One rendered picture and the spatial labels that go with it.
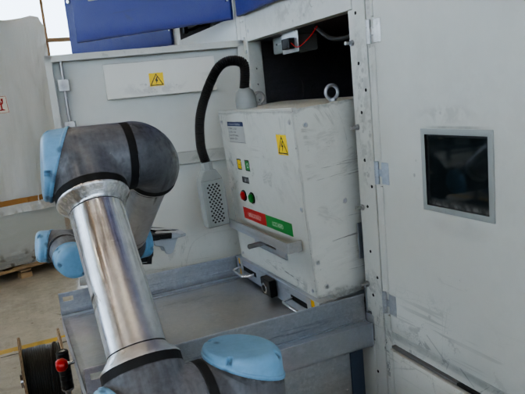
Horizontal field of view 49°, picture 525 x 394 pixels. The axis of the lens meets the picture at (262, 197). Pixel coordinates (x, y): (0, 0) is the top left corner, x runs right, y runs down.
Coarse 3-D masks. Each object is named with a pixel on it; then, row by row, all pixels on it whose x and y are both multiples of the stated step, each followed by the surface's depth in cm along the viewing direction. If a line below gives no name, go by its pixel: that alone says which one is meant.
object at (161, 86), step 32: (64, 64) 179; (96, 64) 181; (128, 64) 180; (160, 64) 182; (192, 64) 183; (64, 96) 179; (96, 96) 183; (128, 96) 182; (160, 96) 186; (192, 96) 188; (224, 96) 190; (160, 128) 188; (192, 128) 189; (192, 160) 189; (224, 160) 193; (192, 192) 193; (160, 224) 193; (192, 224) 195; (160, 256) 194; (192, 256) 196; (224, 256) 198
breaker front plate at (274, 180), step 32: (224, 128) 173; (256, 128) 152; (288, 128) 135; (256, 160) 156; (288, 160) 138; (256, 192) 161; (288, 192) 142; (256, 224) 167; (256, 256) 173; (288, 256) 151
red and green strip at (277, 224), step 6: (246, 210) 172; (252, 210) 167; (246, 216) 173; (252, 216) 168; (258, 216) 164; (264, 216) 160; (258, 222) 165; (264, 222) 161; (270, 222) 157; (276, 222) 153; (282, 222) 150; (276, 228) 154; (282, 228) 150; (288, 228) 147; (288, 234) 148
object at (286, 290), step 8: (240, 256) 184; (240, 264) 184; (248, 264) 177; (256, 264) 174; (240, 272) 186; (248, 272) 179; (256, 272) 172; (264, 272) 166; (256, 280) 174; (280, 280) 157; (280, 288) 158; (288, 288) 153; (296, 288) 149; (280, 296) 159; (288, 296) 154; (296, 296) 149; (304, 296) 145; (312, 296) 142; (328, 296) 141; (296, 304) 150; (304, 304) 146; (320, 304) 138
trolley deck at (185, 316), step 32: (224, 288) 177; (256, 288) 174; (64, 320) 163; (160, 320) 156; (192, 320) 154; (224, 320) 152; (256, 320) 150; (96, 352) 140; (288, 352) 131; (320, 352) 135
